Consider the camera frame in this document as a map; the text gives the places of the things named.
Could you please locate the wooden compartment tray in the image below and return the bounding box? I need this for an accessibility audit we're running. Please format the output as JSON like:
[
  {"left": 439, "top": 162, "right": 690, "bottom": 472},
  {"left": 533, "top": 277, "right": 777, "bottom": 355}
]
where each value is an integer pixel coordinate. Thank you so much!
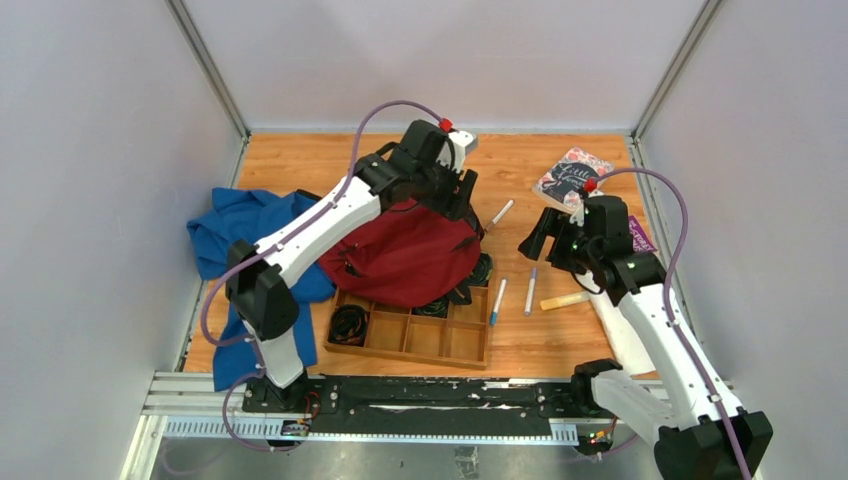
[{"left": 323, "top": 261, "right": 496, "bottom": 370}]

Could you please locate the purple Treehouse book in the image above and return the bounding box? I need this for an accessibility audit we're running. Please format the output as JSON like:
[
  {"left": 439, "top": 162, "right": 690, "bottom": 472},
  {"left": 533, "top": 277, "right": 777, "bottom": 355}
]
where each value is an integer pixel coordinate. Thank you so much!
[{"left": 628, "top": 215, "right": 657, "bottom": 252}]

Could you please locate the blue capped marker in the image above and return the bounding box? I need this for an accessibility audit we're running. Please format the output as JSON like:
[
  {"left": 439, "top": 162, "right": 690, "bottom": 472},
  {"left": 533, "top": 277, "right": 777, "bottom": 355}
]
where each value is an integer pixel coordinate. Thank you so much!
[
  {"left": 489, "top": 277, "right": 508, "bottom": 326},
  {"left": 523, "top": 267, "right": 538, "bottom": 316}
]

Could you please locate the white marker near backpack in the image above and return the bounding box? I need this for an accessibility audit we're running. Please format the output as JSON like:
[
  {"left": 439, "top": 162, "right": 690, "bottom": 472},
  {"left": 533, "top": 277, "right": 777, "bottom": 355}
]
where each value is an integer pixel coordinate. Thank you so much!
[{"left": 484, "top": 199, "right": 514, "bottom": 232}]

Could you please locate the blue capped marker right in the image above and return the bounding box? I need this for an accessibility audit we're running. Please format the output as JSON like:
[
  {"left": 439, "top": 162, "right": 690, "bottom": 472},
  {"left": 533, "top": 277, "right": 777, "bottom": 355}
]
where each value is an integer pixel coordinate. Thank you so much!
[{"left": 523, "top": 267, "right": 538, "bottom": 316}]

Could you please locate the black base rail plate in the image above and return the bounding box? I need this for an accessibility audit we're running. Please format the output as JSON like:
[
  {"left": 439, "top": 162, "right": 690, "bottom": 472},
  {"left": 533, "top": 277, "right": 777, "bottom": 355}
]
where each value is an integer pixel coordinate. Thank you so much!
[{"left": 241, "top": 375, "right": 613, "bottom": 437}]

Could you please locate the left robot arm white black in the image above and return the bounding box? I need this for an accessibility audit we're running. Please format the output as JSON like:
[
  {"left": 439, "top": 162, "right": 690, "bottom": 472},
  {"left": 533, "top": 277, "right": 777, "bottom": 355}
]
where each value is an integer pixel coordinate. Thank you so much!
[{"left": 219, "top": 118, "right": 478, "bottom": 413}]

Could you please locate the Little Women book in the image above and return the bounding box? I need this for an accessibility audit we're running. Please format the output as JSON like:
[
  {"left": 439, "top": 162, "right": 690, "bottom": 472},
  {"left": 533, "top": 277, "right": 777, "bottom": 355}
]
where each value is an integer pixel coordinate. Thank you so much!
[{"left": 532, "top": 147, "right": 615, "bottom": 214}]

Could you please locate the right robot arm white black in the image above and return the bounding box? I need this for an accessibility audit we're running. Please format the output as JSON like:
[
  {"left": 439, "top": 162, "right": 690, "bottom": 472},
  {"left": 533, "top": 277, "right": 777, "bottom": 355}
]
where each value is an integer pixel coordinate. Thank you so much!
[{"left": 518, "top": 195, "right": 773, "bottom": 479}]

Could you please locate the white paper towel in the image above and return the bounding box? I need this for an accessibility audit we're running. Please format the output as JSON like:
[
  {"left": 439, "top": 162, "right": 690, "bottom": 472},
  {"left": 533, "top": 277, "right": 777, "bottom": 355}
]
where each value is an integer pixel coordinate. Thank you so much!
[{"left": 588, "top": 294, "right": 655, "bottom": 376}]

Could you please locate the blue capped marker left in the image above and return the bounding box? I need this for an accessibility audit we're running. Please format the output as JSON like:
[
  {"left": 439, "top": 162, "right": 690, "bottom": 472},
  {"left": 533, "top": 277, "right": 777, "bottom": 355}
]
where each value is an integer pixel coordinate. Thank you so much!
[{"left": 489, "top": 277, "right": 508, "bottom": 326}]

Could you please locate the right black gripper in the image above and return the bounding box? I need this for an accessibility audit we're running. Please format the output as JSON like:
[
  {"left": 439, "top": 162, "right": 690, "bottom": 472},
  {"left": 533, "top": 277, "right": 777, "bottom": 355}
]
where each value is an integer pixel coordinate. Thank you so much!
[{"left": 519, "top": 207, "right": 601, "bottom": 276}]

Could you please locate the red backpack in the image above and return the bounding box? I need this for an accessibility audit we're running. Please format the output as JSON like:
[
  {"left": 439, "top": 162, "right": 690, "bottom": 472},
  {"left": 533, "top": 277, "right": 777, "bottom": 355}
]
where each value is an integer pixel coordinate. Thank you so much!
[{"left": 318, "top": 202, "right": 484, "bottom": 308}]

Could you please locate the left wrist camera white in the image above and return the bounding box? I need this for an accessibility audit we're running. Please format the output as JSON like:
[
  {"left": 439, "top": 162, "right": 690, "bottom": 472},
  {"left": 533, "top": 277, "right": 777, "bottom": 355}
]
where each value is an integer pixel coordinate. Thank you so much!
[{"left": 448, "top": 130, "right": 478, "bottom": 169}]

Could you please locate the coiled black cable front left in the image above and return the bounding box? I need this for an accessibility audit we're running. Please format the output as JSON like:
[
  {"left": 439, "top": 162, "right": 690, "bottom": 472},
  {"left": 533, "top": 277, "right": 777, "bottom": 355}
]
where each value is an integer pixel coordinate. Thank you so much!
[{"left": 327, "top": 304, "right": 371, "bottom": 348}]

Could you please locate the blue cloth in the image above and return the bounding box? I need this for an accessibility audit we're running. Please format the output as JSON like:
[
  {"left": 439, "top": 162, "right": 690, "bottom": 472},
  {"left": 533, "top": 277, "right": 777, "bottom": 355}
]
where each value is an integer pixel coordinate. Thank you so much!
[{"left": 186, "top": 187, "right": 338, "bottom": 392}]

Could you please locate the coiled cable tray middle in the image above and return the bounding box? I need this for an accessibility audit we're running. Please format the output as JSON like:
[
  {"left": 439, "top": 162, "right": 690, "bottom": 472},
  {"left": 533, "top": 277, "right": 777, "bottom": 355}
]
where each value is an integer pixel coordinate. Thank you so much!
[{"left": 411, "top": 298, "right": 450, "bottom": 318}]

